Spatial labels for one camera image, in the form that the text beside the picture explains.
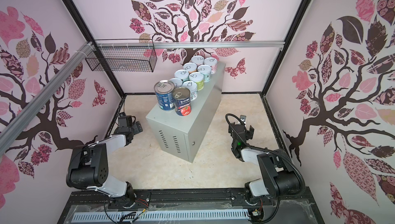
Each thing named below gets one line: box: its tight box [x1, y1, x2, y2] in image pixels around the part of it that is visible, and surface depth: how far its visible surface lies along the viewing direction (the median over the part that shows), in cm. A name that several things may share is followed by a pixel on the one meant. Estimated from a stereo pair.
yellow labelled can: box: [168, 77, 183, 88], surface depth 72 cm
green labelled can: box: [188, 71, 205, 91], surface depth 74 cm
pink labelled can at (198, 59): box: [190, 55, 205, 67], surface depth 84 cm
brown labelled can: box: [172, 86, 192, 117], surface depth 61 cm
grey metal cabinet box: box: [145, 63, 227, 163], surface depth 68 cm
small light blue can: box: [174, 69, 190, 83], surface depth 76 cm
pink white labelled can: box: [203, 57, 218, 75], surface depth 83 cm
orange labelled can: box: [183, 62, 198, 74], surface depth 79 cm
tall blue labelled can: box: [153, 79, 176, 111], surface depth 63 cm
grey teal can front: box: [196, 64, 212, 83], surface depth 79 cm
